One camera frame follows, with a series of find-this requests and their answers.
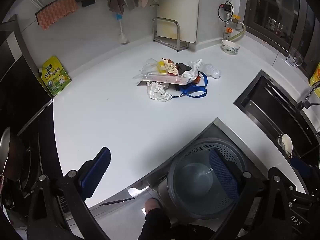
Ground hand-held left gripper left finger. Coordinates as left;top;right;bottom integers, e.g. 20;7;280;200
26;147;112;240

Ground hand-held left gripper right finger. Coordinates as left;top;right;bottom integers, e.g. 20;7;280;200
209;148;292;240

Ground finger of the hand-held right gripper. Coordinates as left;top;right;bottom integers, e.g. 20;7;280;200
290;156;318;180

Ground grey perforated trash bin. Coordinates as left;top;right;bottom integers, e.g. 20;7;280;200
156;137;253;222

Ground blue lanyard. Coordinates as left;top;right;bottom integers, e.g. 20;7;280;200
174;72;208;98

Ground white paper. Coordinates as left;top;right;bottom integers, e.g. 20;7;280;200
146;81;172;103

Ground clear plastic wrap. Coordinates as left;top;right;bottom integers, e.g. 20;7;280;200
201;64;222;79

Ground white plastic bag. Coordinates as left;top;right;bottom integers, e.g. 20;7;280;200
182;59;203;78

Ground clear pink package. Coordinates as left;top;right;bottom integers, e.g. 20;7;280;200
132;73;192;86

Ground clear plastic cup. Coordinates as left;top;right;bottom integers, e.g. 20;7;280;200
142;59;160;75

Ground dark grey cloth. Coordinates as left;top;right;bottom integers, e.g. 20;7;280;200
175;62;192;75

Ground red white snack wrapper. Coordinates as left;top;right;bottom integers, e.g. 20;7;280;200
162;58;181;77

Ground dark kitchen sink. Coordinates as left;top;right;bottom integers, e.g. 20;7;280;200
233;69;320;165

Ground person's foot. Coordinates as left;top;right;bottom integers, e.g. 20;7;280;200
144;198;163;217

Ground metal faucet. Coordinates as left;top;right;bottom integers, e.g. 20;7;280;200
296;81;320;112

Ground person's leg dark pants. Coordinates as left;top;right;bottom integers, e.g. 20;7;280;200
137;209;218;240

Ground metal pan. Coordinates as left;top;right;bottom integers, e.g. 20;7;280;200
0;127;26;183

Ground yellow oil bottle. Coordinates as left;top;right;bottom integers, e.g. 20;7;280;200
309;64;320;92

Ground black cooktop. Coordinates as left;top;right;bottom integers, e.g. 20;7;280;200
0;55;64;205

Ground yellow green seasoning pouch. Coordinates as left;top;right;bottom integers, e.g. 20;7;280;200
38;56;72;97

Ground clear glass mug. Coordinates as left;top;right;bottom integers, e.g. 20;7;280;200
286;46;303;67

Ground white patterned bowl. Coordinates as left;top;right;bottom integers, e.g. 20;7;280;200
220;39;240;55

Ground blue white bottle brush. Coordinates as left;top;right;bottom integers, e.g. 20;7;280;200
115;14;128;45

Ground metal board rack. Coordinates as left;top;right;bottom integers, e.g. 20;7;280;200
152;17;190;52

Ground dark framed window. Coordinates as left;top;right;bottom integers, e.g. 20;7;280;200
246;0;320;78

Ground orange wavy sponge cloth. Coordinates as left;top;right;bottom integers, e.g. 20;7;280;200
35;0;79;30

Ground brown hanging cloth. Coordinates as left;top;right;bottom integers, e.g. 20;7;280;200
107;0;127;15

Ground gas pipe with valve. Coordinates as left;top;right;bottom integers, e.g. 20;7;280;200
217;0;242;34

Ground white cutting board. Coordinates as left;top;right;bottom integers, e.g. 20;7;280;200
156;0;200;43

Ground yellow gas hose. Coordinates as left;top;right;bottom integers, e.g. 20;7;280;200
229;21;247;42

